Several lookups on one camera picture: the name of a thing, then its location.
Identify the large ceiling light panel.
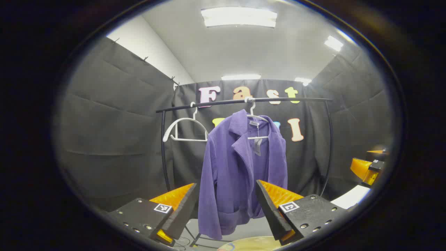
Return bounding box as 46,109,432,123
201,7,278,28

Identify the purple ribbed jacket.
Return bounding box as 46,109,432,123
198,109,289,241

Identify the yellow laundry hamper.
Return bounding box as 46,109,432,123
218,236,283,251

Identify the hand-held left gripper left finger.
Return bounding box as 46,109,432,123
105,182,200,247

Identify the black metal clothes rack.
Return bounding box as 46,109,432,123
156,97,333,248

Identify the white plastic clothes hanger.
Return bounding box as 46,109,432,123
245,97,270,140
162,102,209,143

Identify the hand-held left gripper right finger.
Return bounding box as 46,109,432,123
255,180,349,246

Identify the black backdrop cloth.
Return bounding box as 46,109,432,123
56,37,396,213

